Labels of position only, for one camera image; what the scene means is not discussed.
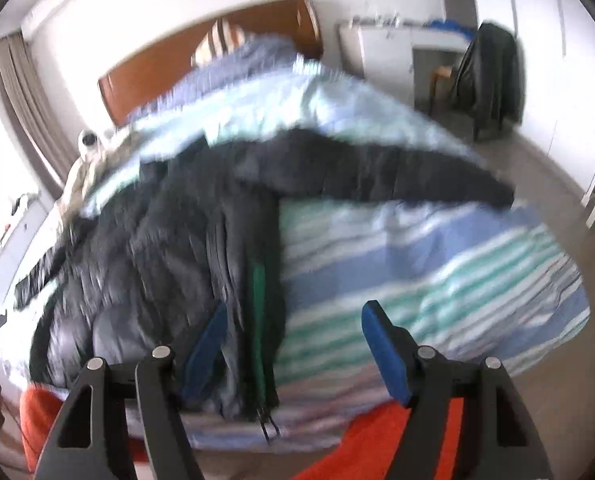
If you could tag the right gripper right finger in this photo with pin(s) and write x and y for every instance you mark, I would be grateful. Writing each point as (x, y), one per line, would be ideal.
(466, 420)

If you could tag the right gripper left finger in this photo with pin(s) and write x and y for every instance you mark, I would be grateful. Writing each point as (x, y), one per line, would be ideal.
(90, 438)

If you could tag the black puffer jacket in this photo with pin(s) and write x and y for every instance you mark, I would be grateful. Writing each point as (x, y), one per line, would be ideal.
(200, 231)

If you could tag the orange fleece trousers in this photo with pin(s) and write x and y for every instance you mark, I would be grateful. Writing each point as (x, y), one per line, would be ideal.
(365, 452)

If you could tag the striped blue green duvet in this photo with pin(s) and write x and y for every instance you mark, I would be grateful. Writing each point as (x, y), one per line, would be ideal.
(469, 280)

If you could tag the white window side cabinet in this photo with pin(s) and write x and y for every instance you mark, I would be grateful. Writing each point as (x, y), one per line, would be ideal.
(29, 235)

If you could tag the beige crumpled garment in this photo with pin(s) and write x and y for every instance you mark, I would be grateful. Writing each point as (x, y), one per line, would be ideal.
(85, 175)

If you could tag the small white fan heater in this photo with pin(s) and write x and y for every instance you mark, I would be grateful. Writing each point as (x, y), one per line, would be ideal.
(89, 144)

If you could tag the beige curtain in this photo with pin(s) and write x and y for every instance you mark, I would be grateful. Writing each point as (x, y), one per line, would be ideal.
(42, 139)

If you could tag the white wardrobe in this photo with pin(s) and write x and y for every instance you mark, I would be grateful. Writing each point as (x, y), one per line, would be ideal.
(558, 41)

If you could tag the chair with dark jacket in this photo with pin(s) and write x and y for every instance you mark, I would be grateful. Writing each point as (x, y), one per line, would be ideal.
(487, 84)

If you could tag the white desk with drawers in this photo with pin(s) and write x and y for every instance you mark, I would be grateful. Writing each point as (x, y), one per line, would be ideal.
(399, 59)

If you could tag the blue cloth on desk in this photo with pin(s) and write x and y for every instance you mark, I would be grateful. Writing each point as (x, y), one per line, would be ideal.
(452, 26)

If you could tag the blue checked pillow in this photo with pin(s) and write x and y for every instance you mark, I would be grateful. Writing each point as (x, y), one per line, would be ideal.
(260, 55)

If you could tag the striped brown white pillow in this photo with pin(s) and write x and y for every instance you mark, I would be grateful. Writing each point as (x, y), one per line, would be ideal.
(222, 39)

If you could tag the brown wooden headboard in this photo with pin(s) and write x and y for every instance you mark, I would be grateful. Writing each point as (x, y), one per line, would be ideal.
(155, 69)

